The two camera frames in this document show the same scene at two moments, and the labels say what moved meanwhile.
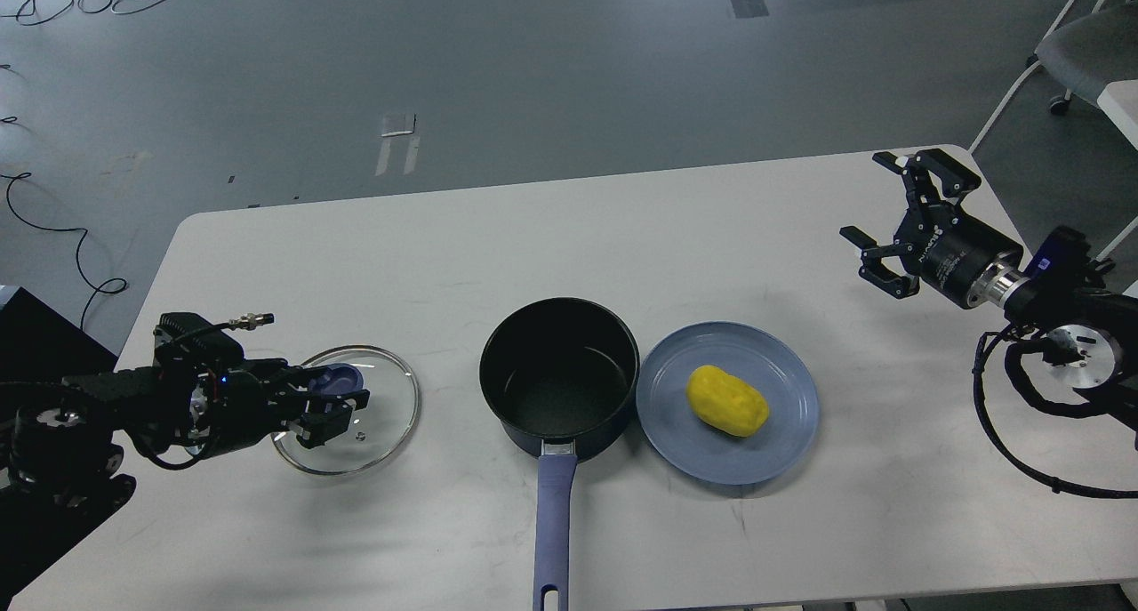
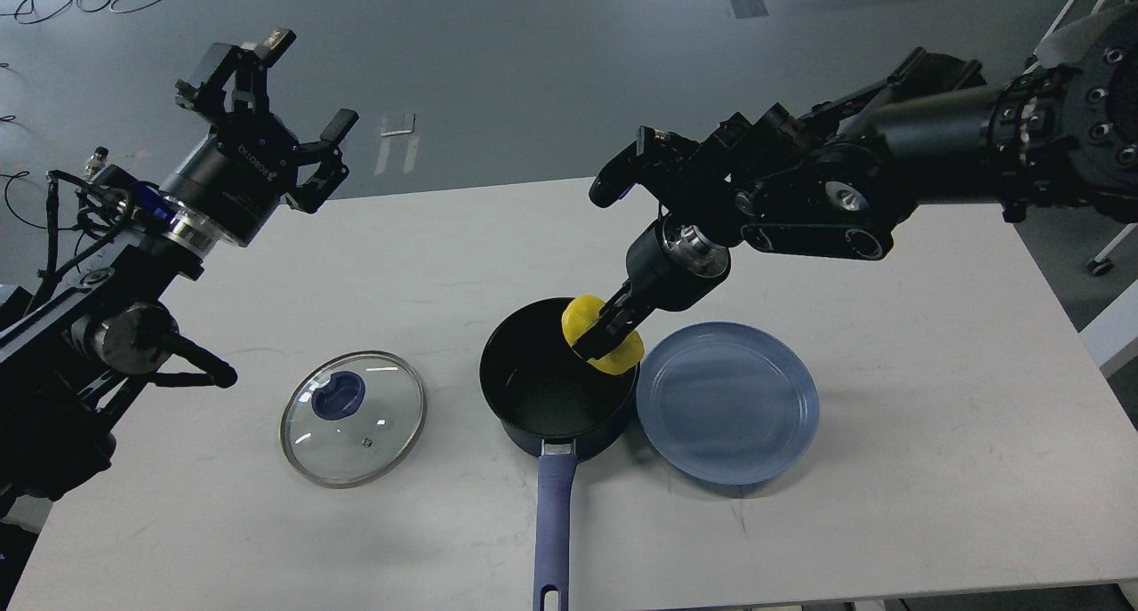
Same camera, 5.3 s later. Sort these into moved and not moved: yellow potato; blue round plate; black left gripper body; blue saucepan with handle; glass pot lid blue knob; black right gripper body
Moved: black left gripper body; glass pot lid blue knob; black right gripper body; yellow potato
Not moved: blue saucepan with handle; blue round plate
